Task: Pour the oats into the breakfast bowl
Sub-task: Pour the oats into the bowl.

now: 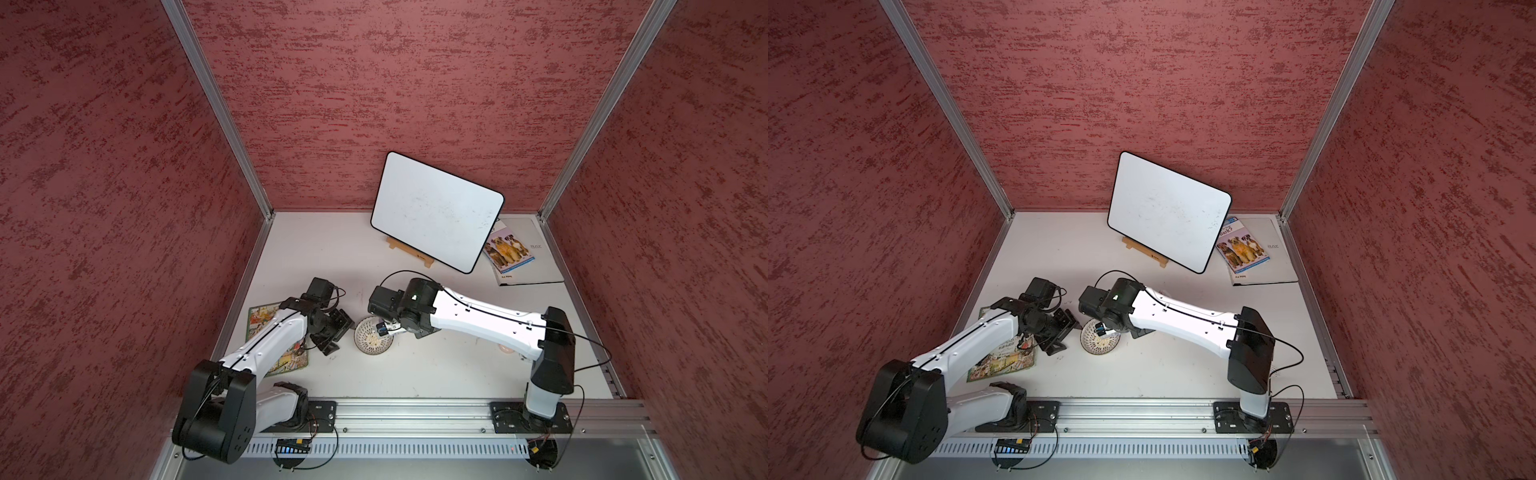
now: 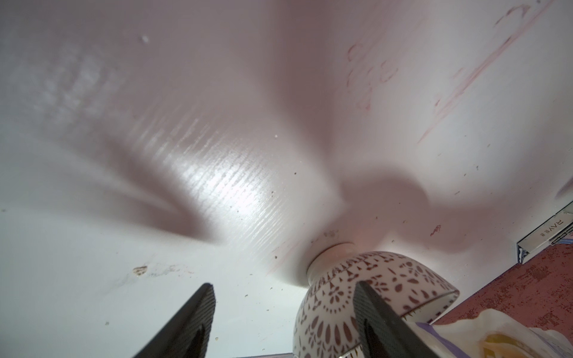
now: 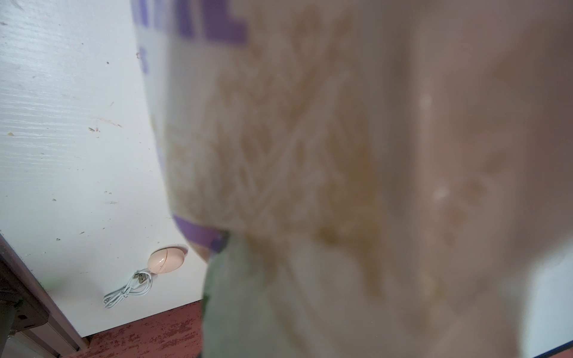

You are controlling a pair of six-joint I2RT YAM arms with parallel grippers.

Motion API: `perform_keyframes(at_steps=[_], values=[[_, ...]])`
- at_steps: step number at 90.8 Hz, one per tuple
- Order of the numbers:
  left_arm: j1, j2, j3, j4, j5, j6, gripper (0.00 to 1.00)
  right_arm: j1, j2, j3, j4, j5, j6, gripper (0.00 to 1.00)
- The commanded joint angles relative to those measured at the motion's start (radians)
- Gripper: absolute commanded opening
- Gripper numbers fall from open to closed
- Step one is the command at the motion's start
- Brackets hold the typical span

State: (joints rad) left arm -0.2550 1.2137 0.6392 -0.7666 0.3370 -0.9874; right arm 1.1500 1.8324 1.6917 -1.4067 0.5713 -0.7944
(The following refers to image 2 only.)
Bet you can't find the colourful magazine right back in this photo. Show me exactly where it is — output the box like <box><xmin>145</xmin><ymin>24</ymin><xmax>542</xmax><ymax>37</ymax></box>
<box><xmin>516</xmin><ymin>203</ymin><xmax>572</xmax><ymax>264</ymax></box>

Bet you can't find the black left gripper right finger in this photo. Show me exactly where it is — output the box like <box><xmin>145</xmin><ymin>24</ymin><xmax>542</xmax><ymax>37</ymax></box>
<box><xmin>353</xmin><ymin>281</ymin><xmax>437</xmax><ymax>358</ymax></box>

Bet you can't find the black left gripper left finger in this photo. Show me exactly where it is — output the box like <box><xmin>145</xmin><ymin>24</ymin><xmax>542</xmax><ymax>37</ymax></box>
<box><xmin>136</xmin><ymin>283</ymin><xmax>216</xmax><ymax>358</ymax></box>

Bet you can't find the clear oats bag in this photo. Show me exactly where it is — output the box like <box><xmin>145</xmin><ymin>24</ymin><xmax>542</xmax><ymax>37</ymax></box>
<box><xmin>408</xmin><ymin>309</ymin><xmax>572</xmax><ymax>358</ymax></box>

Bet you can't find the patterned white breakfast bowl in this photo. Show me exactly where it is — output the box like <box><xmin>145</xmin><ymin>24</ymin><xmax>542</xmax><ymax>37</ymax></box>
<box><xmin>292</xmin><ymin>243</ymin><xmax>460</xmax><ymax>357</ymax></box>

